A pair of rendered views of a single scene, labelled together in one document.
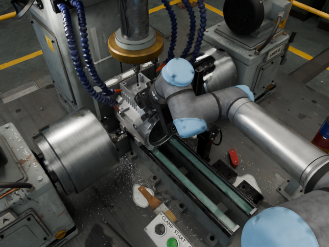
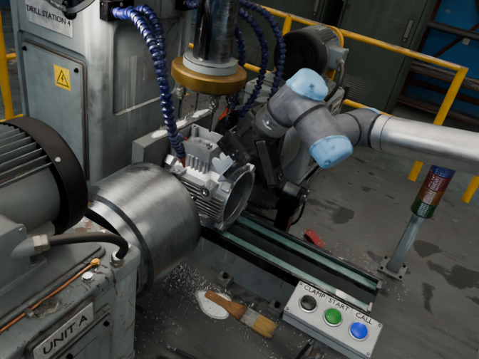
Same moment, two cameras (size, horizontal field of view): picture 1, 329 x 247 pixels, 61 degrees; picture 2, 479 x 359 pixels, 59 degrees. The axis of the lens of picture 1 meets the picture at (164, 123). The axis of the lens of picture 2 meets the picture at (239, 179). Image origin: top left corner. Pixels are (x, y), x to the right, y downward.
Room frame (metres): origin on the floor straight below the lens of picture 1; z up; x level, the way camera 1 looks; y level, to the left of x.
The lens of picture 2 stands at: (-0.13, 0.41, 1.66)
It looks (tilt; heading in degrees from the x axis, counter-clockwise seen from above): 32 degrees down; 334
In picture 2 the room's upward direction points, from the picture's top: 12 degrees clockwise
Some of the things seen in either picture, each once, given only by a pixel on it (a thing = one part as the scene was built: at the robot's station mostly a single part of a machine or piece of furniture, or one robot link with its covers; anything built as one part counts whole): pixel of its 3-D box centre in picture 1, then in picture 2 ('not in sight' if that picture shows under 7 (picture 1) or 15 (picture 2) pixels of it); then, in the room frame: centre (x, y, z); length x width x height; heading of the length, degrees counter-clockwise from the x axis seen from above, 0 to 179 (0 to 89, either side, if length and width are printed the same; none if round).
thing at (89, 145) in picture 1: (64, 158); (113, 241); (0.55, 0.34, 1.04); 0.37 x 0.25 x 0.25; 131
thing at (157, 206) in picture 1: (155, 205); (239, 312); (0.50, 0.03, 0.80); 0.21 x 0.05 x 0.01; 42
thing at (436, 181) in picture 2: (326, 137); (438, 179); (0.57, -0.51, 1.14); 0.06 x 0.06 x 0.04
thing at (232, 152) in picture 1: (233, 157); (313, 239); (0.72, -0.31, 0.81); 0.09 x 0.03 x 0.02; 5
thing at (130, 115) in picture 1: (147, 115); (207, 183); (0.78, 0.07, 1.02); 0.20 x 0.19 x 0.19; 41
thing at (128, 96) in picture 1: (140, 92); (199, 148); (0.81, 0.09, 1.11); 0.12 x 0.11 x 0.07; 41
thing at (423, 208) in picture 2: not in sight; (424, 205); (0.57, -0.51, 1.05); 0.06 x 0.06 x 0.04
